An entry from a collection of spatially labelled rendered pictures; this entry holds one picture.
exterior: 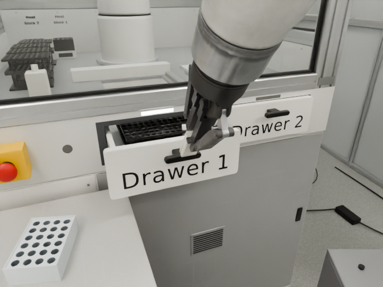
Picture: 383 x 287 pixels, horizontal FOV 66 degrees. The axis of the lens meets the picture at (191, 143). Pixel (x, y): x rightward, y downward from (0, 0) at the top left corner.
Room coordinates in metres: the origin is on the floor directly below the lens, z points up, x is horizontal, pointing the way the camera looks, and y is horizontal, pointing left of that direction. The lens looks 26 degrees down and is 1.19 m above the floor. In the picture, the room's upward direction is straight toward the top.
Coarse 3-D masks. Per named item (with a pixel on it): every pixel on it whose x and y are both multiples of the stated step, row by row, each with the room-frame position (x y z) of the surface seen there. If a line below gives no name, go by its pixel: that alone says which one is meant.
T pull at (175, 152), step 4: (172, 152) 0.53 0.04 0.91; (176, 152) 0.52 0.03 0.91; (168, 156) 0.50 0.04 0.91; (172, 156) 0.50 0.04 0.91; (176, 156) 0.50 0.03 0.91; (180, 156) 0.50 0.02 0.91; (188, 156) 0.51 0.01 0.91; (192, 156) 0.51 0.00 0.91; (196, 156) 0.51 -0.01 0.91; (200, 156) 0.52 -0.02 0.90; (164, 160) 0.50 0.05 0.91; (168, 160) 0.49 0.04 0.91; (172, 160) 0.49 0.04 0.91; (176, 160) 0.50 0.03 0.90; (180, 160) 0.50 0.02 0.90; (184, 160) 0.50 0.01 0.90
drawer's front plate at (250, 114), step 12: (300, 96) 0.83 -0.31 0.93; (240, 108) 0.74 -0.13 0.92; (252, 108) 0.75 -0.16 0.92; (264, 108) 0.77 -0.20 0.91; (276, 108) 0.78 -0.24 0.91; (288, 108) 0.80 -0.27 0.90; (300, 108) 0.81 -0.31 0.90; (228, 120) 0.73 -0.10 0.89; (240, 120) 0.74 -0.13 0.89; (252, 120) 0.75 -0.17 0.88; (264, 120) 0.77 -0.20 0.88; (276, 120) 0.78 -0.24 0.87; (276, 132) 0.79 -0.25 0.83; (288, 132) 0.80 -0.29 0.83; (300, 132) 0.82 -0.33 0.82
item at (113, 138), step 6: (108, 126) 0.69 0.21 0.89; (114, 126) 0.82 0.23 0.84; (108, 132) 0.65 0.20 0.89; (114, 132) 0.78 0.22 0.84; (108, 138) 0.62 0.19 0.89; (114, 138) 0.74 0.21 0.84; (120, 138) 0.74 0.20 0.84; (108, 144) 0.61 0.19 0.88; (114, 144) 0.59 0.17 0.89; (120, 144) 0.70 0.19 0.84
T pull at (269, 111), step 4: (268, 112) 0.74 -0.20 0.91; (272, 112) 0.74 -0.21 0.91; (276, 112) 0.74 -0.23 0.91; (280, 112) 0.74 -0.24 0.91; (284, 112) 0.75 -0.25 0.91; (288, 112) 0.75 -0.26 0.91; (264, 116) 0.74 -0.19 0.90; (268, 116) 0.73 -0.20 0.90; (272, 116) 0.73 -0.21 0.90; (276, 116) 0.74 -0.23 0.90
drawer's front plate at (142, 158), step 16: (144, 144) 0.52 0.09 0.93; (160, 144) 0.52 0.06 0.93; (176, 144) 0.54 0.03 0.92; (224, 144) 0.57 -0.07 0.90; (112, 160) 0.49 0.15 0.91; (128, 160) 0.50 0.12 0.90; (144, 160) 0.51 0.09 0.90; (160, 160) 0.52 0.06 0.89; (192, 160) 0.55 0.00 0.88; (208, 160) 0.56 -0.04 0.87; (112, 176) 0.49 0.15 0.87; (128, 176) 0.50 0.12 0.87; (176, 176) 0.54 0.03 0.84; (192, 176) 0.55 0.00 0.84; (208, 176) 0.56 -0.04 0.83; (112, 192) 0.49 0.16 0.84; (128, 192) 0.50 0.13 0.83; (144, 192) 0.51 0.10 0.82
